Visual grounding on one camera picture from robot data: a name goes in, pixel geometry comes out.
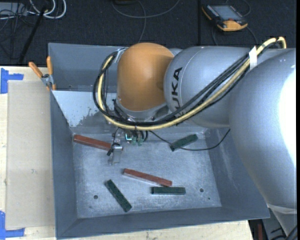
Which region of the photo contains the red-brown flat block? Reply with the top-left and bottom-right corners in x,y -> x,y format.
122,168 -> 173,188
73,133 -> 113,152

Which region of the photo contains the dark green flat block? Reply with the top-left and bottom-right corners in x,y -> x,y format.
150,186 -> 187,196
104,179 -> 133,213
169,133 -> 199,152

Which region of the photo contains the grey metal bin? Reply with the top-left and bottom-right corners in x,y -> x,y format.
47,42 -> 271,240

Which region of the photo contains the pale flat board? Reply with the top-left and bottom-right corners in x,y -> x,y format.
5,80 -> 57,231

